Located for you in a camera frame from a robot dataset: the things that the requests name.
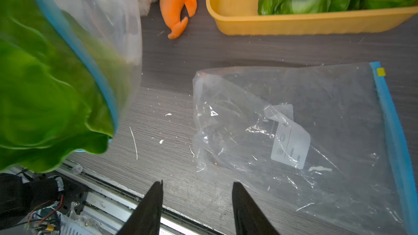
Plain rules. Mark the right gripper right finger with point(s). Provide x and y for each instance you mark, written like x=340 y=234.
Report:
x=249 y=219

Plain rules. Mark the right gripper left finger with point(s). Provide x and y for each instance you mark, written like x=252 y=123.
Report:
x=146 y=218

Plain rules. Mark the clear zipper bag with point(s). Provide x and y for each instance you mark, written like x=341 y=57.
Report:
x=323 y=140
x=106 y=36

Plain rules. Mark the yellow plastic tray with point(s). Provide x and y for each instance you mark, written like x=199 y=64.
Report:
x=240 y=17

